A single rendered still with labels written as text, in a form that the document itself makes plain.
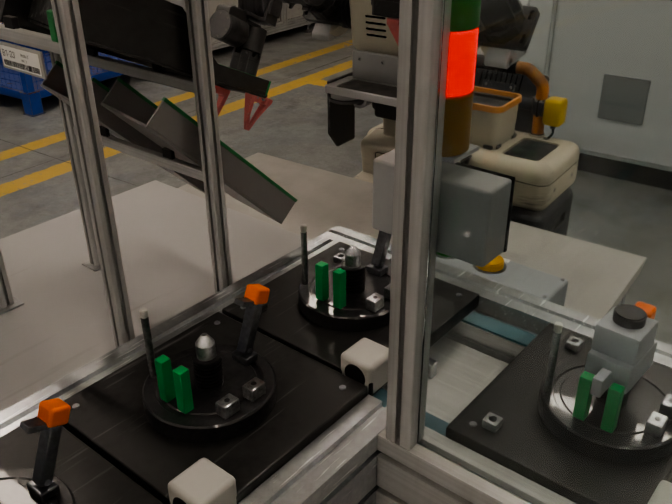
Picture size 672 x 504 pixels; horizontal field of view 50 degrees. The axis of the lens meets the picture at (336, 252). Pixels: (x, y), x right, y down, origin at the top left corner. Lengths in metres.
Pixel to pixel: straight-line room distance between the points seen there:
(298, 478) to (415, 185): 0.31
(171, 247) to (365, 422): 0.66
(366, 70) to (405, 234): 1.05
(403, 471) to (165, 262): 0.67
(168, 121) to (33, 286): 0.46
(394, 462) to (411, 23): 0.44
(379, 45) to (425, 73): 1.09
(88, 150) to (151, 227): 0.60
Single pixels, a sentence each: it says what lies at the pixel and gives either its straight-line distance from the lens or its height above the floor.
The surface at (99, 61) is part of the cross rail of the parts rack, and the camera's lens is 1.10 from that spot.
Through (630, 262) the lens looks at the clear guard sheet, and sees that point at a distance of 0.55.
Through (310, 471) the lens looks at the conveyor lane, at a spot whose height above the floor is 0.95.
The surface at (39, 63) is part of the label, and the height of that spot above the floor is 1.28.
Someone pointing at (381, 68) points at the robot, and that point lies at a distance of 1.63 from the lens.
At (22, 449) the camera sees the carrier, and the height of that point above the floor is 0.97.
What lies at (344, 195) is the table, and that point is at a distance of 1.52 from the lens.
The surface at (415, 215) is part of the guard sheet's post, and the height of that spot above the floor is 1.22.
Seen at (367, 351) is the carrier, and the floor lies 0.99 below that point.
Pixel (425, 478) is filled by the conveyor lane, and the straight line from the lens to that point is 0.77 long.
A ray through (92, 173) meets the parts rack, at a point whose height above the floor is 1.17.
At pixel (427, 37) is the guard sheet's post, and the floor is 1.36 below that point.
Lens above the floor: 1.48
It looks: 28 degrees down
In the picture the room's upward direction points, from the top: 1 degrees counter-clockwise
